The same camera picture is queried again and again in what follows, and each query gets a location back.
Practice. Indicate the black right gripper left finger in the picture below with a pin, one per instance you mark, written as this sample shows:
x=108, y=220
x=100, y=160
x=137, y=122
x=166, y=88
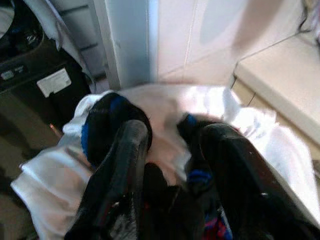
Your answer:
x=117, y=180

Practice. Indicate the black blue-striped sock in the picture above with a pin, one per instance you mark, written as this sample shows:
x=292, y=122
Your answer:
x=170, y=200
x=105, y=130

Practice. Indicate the beige ledge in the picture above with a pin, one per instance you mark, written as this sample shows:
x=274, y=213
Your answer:
x=280, y=75

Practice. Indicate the white garment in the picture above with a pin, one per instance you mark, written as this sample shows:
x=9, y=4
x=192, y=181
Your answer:
x=50, y=180

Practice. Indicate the red blue patterned cloth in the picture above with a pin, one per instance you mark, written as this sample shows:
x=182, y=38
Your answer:
x=217, y=228

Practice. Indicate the white washer label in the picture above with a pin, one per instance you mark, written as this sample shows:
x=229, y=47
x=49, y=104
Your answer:
x=55, y=82

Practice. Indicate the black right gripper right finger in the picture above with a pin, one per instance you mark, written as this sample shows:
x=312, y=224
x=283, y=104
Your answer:
x=245, y=190

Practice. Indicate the black washing machine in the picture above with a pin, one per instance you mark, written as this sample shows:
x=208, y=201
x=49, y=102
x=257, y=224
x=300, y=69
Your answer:
x=25, y=62

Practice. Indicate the white hanging cloth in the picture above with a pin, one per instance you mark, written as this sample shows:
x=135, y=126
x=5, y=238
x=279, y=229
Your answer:
x=65, y=32

